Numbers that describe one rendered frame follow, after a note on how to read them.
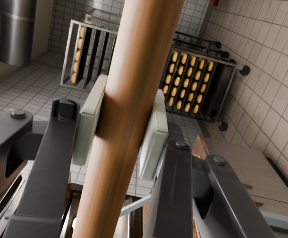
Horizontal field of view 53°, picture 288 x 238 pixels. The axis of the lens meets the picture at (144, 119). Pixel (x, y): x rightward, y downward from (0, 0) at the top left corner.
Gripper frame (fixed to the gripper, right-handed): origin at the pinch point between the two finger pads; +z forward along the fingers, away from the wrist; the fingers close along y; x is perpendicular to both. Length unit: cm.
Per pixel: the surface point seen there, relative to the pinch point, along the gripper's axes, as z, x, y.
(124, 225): 122, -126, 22
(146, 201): 84, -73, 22
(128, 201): 144, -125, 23
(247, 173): 129, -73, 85
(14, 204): 122, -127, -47
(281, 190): 118, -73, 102
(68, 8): 497, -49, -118
